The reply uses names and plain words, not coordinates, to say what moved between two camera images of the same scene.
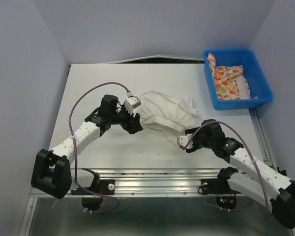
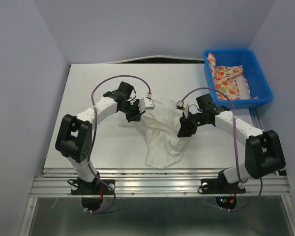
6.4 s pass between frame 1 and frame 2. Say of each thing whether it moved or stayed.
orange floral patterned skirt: stayed
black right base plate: stayed
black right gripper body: moved
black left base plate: stayed
